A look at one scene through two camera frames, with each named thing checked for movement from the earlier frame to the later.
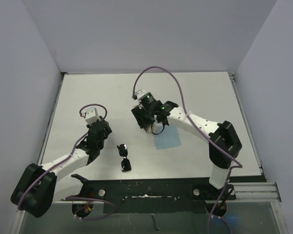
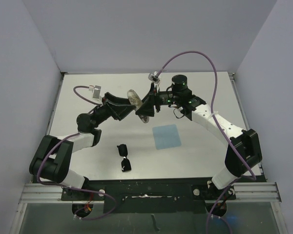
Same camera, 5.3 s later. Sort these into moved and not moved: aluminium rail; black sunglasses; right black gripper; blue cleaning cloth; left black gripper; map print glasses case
Moved: right black gripper; map print glasses case; left black gripper
Not moved: blue cleaning cloth; black sunglasses; aluminium rail
